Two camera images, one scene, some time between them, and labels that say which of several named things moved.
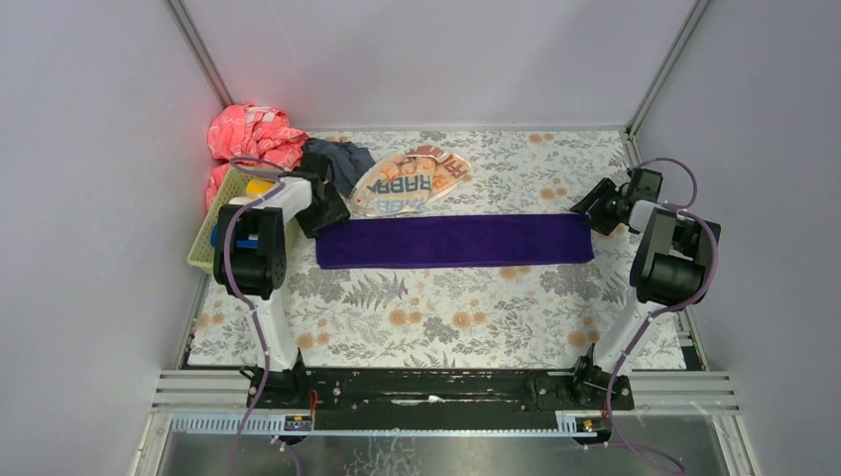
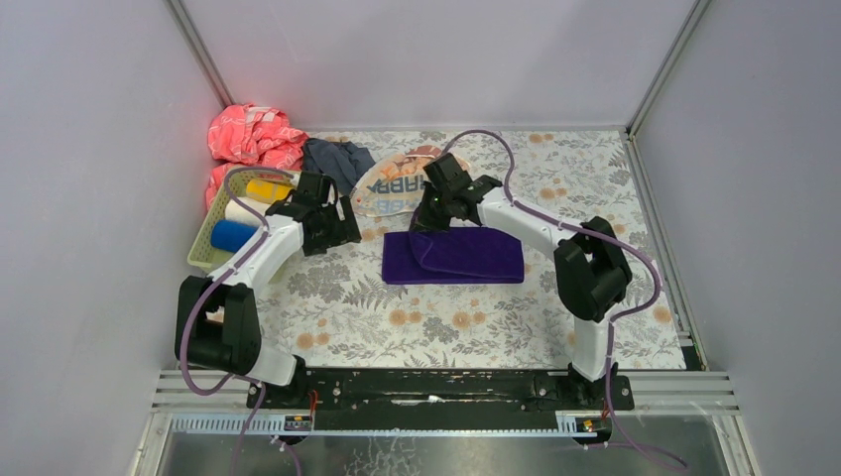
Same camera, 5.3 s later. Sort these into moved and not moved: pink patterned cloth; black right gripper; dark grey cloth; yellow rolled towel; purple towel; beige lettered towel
Moved: black right gripper; purple towel
Not moved: yellow rolled towel; pink patterned cloth; dark grey cloth; beige lettered towel
